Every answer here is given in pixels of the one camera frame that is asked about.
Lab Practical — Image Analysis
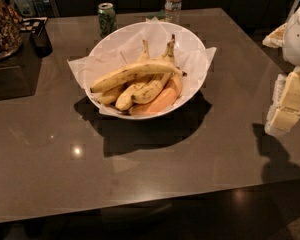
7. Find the glass snack jar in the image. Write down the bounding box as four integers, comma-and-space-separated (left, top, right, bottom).
0, 0, 22, 60

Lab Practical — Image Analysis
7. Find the white paper liner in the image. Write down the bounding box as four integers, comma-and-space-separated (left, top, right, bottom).
67, 17, 218, 118

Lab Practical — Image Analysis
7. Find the orange mango fruit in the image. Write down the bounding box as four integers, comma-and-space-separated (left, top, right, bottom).
128, 75, 183, 116

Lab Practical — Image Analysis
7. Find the clear plastic water bottle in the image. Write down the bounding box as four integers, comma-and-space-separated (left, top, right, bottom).
164, 0, 182, 24

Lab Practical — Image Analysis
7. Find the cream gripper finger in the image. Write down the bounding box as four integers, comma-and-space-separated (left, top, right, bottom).
262, 23, 287, 48
264, 66, 300, 137

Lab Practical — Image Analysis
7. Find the green soda can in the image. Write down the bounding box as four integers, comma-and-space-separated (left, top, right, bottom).
98, 2, 117, 38

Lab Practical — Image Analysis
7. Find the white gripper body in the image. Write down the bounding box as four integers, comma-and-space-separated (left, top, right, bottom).
283, 6, 300, 66

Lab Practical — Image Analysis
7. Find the small left yellow banana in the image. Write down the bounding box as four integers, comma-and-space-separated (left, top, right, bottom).
97, 84, 125, 105

